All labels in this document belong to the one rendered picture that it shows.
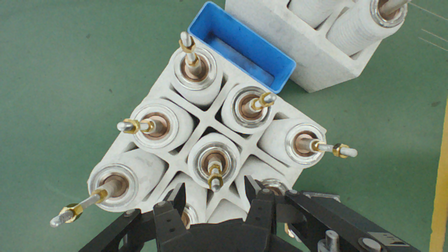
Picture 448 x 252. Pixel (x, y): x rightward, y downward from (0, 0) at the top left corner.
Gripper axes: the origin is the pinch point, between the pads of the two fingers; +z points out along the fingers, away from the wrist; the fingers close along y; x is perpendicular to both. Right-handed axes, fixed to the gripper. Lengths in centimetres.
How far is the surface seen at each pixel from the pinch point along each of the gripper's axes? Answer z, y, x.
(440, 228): 36, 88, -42
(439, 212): 36, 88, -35
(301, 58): 24.5, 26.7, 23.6
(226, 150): 10.5, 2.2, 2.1
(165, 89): 17.9, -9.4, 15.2
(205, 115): 17.9, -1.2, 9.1
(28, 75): 36, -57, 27
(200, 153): 10.5, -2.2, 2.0
